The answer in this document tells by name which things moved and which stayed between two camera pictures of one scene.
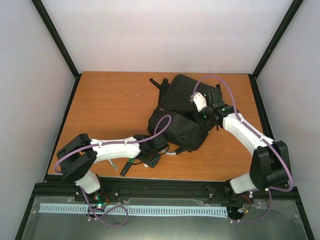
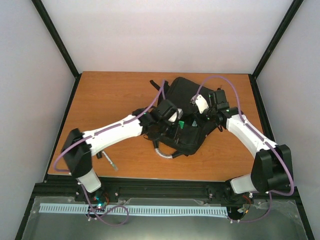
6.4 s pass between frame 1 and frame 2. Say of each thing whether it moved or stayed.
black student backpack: moved
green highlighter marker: moved
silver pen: stayed
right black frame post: stayed
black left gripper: moved
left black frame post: stayed
